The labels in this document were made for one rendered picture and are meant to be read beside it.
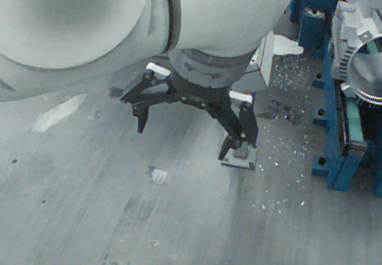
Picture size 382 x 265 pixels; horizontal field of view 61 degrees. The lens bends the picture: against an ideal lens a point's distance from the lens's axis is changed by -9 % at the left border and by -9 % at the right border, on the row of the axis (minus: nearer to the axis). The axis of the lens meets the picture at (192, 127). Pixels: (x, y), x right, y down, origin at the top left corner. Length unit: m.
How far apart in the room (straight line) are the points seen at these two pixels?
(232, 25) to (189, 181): 0.47
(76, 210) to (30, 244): 0.11
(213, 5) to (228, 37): 0.04
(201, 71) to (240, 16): 0.10
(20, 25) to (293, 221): 0.58
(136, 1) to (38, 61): 0.06
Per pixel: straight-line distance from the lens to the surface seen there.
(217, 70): 0.34
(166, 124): 0.82
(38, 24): 0.17
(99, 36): 0.19
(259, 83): 0.53
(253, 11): 0.27
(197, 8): 0.24
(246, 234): 0.64
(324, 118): 0.86
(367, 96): 0.75
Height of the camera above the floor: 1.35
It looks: 42 degrees down
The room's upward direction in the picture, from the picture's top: straight up
